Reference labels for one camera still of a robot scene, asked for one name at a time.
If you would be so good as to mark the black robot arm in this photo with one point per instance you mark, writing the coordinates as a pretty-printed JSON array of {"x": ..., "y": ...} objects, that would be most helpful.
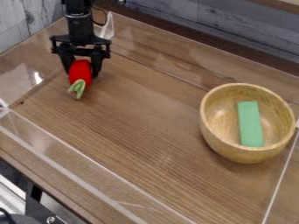
[{"x": 80, "y": 42}]

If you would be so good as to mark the green rectangular block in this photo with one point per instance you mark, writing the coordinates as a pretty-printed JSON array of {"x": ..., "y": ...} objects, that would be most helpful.
[{"x": 250, "y": 124}]

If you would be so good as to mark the wooden bowl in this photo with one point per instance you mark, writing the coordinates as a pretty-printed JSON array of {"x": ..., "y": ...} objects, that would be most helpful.
[{"x": 219, "y": 122}]

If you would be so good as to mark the clear acrylic tray wall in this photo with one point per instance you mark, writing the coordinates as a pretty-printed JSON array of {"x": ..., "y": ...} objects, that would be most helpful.
[{"x": 119, "y": 154}]

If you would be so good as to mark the black gripper body bar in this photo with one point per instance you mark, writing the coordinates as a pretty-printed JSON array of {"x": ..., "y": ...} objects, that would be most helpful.
[{"x": 96, "y": 47}]

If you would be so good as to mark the clear acrylic corner bracket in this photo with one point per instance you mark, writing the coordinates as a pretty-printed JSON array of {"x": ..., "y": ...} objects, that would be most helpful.
[{"x": 106, "y": 31}]

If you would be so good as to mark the red plush strawberry toy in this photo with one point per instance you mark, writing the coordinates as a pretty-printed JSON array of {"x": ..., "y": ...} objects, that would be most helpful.
[{"x": 80, "y": 77}]

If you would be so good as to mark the black metal table frame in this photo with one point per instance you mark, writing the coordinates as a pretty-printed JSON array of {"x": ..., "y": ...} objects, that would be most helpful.
[{"x": 36, "y": 210}]

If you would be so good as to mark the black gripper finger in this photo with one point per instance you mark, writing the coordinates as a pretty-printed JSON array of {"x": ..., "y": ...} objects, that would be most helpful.
[
  {"x": 67, "y": 59},
  {"x": 96, "y": 61}
]

